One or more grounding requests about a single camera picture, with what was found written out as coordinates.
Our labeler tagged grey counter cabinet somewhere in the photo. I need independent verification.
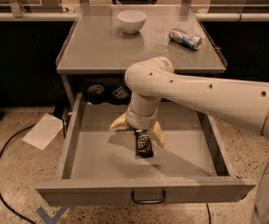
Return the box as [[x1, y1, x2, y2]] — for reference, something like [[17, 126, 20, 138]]
[[57, 5, 226, 104]]

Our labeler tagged black bundle with tag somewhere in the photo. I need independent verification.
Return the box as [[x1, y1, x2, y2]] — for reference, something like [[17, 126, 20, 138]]
[[107, 86, 131, 105]]

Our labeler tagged white ceramic bowl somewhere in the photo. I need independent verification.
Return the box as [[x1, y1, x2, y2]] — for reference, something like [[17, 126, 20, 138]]
[[117, 10, 147, 35]]

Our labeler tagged thin black cable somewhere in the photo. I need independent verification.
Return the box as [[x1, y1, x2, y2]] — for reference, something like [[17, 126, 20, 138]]
[[205, 203, 212, 224]]

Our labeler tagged black floor cable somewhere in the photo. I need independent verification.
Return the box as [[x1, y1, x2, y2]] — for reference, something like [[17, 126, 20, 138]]
[[0, 123, 37, 224]]

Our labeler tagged blue tape mark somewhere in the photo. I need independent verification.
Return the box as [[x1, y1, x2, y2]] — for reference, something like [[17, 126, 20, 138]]
[[36, 206, 68, 224]]

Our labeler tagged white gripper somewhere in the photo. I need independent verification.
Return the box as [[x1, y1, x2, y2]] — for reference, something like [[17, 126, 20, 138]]
[[109, 108, 165, 147]]

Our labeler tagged round grey device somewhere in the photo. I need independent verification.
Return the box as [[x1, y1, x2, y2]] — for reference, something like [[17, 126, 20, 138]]
[[87, 84, 105, 97]]

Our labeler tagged grey open drawer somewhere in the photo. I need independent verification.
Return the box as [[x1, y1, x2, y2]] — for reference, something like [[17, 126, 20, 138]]
[[36, 96, 256, 206]]

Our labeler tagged black drawer handle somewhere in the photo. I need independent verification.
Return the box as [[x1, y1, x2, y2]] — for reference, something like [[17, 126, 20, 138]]
[[131, 190, 166, 204]]

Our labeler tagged black rxbar chocolate bar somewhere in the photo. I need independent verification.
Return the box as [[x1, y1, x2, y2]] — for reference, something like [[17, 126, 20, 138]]
[[134, 130, 153, 158]]

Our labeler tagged white paper sheet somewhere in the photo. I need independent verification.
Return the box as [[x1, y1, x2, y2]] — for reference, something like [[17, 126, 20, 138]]
[[22, 113, 63, 150]]

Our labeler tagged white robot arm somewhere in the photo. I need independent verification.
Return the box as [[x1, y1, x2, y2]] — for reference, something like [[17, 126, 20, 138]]
[[110, 57, 269, 224]]

